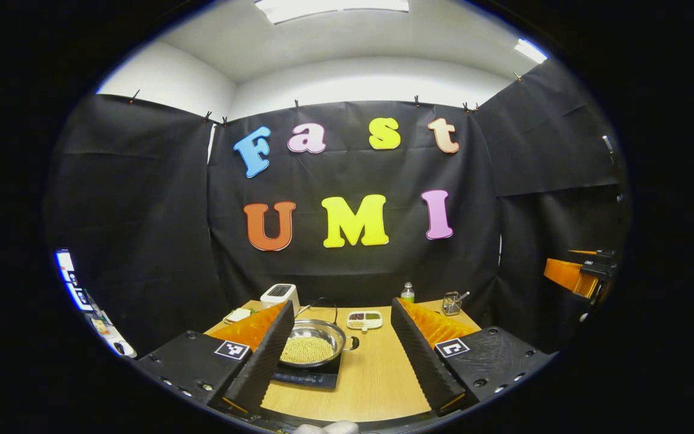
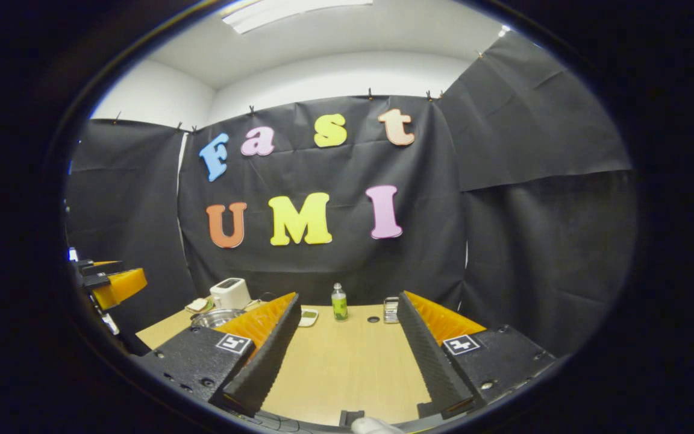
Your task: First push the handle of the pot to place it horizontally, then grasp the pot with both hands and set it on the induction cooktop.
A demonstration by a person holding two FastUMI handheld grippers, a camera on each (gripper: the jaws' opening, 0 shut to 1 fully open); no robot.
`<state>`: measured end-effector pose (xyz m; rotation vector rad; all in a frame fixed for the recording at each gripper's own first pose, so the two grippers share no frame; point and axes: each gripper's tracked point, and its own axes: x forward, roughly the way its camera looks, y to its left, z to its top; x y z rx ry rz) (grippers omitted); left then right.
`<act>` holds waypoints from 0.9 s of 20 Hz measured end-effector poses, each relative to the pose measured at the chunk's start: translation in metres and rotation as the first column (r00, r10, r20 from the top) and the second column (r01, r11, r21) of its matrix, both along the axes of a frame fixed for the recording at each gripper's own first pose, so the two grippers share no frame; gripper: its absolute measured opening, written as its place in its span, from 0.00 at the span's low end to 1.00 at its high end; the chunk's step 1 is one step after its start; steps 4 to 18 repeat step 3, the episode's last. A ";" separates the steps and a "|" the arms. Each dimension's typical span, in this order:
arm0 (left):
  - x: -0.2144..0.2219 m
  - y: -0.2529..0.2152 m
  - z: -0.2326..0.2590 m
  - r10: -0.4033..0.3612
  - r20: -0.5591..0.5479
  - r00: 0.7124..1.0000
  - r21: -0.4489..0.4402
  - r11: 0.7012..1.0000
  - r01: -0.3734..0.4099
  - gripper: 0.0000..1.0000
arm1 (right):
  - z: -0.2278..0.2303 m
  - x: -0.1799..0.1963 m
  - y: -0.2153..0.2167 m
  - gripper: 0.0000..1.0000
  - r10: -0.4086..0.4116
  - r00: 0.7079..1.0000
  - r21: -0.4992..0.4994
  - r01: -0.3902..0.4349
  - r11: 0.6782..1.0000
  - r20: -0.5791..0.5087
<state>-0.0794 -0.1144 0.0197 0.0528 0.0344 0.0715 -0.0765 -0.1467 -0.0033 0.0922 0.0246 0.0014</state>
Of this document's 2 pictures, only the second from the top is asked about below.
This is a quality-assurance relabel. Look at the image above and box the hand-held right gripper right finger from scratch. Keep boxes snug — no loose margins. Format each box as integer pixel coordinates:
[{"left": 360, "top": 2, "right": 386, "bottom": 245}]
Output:
[{"left": 396, "top": 291, "right": 558, "bottom": 420}]

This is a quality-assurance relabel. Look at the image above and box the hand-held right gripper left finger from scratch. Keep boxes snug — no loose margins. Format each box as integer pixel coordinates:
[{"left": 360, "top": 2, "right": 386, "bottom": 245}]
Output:
[{"left": 133, "top": 292, "right": 302, "bottom": 418}]

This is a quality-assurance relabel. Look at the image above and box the stainless steel pot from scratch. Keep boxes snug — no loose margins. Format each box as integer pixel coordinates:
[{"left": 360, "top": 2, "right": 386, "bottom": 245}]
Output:
[{"left": 190, "top": 309, "right": 246, "bottom": 330}]

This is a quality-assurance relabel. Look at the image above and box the white toaster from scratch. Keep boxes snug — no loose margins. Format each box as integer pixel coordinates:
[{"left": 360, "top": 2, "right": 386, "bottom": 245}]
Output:
[{"left": 210, "top": 278, "right": 252, "bottom": 310}]

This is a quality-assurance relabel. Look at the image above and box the green drink bottle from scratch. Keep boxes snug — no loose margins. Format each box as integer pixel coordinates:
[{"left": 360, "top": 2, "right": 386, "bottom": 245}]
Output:
[{"left": 331, "top": 283, "right": 349, "bottom": 322}]

